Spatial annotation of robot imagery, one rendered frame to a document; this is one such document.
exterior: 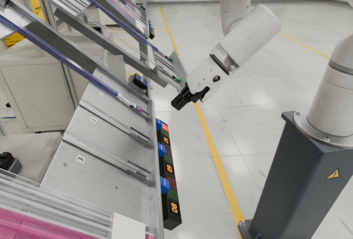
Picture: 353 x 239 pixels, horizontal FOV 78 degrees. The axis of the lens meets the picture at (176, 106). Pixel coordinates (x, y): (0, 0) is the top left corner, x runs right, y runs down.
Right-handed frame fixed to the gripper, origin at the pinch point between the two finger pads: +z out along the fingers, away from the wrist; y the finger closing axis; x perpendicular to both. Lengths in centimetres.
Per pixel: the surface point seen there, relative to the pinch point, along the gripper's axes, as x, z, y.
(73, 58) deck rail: 28.1, 11.6, 8.6
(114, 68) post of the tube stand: 14.7, 15.9, 30.2
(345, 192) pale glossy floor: -125, -14, 13
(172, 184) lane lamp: -4.8, 11.1, -18.8
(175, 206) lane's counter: -5.1, 11.1, -24.3
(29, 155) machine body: 22.1, 42.3, -0.5
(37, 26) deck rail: 39.0, 10.1, 8.7
